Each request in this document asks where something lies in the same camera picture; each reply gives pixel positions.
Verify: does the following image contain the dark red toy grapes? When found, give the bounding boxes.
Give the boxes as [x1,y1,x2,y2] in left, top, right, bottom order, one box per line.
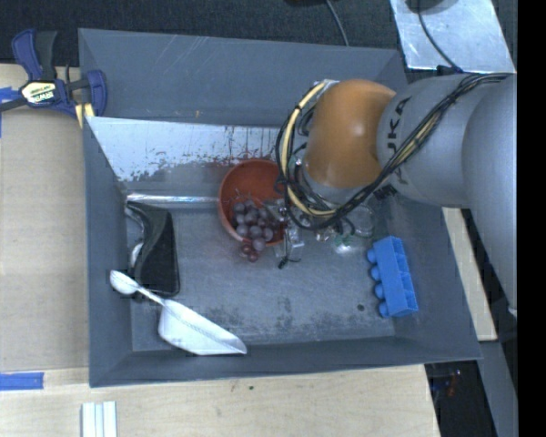
[229,198,277,264]

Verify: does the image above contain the white plastic scoop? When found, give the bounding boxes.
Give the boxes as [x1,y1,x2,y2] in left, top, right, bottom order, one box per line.
[108,269,248,357]

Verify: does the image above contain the orange plastic cup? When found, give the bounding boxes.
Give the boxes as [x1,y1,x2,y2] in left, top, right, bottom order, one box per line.
[217,158,288,248]

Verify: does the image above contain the clear glass cup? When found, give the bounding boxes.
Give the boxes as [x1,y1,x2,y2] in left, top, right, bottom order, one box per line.
[344,205,377,241]

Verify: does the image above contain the grey metal bin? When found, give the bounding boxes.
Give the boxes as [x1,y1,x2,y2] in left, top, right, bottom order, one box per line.
[76,27,484,389]

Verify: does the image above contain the black glossy case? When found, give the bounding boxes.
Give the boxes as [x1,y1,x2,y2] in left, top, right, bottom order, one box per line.
[126,200,182,298]

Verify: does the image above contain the blue toy building brick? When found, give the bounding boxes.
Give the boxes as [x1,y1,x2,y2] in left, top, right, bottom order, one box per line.
[366,235,420,320]

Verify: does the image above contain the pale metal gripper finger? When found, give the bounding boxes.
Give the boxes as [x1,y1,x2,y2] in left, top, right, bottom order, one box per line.
[277,226,307,270]
[268,198,295,228]

